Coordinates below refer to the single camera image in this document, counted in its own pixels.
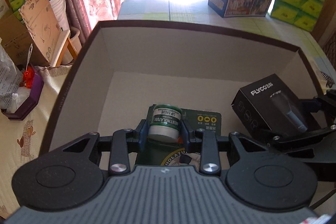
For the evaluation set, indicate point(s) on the red small object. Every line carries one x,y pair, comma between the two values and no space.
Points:
28,77

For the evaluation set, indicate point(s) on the checkered tablecloth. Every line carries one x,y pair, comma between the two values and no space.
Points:
201,13

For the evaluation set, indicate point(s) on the clear plastic bag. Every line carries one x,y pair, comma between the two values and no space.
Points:
10,78

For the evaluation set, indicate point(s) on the brown cardboard storage box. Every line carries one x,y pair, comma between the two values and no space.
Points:
128,65

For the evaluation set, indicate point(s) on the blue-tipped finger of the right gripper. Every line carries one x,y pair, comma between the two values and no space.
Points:
297,142

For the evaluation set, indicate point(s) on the wooden stool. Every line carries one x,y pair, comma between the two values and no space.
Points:
64,43

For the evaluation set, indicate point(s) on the black Flyco shaver box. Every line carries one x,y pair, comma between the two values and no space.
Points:
268,108

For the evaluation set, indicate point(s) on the black hair comb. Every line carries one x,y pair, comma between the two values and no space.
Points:
329,81

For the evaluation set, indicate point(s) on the dark green Mentholatum card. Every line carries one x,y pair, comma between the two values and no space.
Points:
169,153

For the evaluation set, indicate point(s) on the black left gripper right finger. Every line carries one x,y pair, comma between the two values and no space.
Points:
244,154

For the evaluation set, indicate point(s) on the purple tray box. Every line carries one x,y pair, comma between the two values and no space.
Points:
31,101

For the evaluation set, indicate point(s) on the green lip salve tin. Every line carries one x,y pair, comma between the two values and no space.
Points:
165,123

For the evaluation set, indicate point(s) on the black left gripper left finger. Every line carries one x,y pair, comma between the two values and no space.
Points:
119,145

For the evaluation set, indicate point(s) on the floral beige cloth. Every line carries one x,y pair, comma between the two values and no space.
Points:
20,141

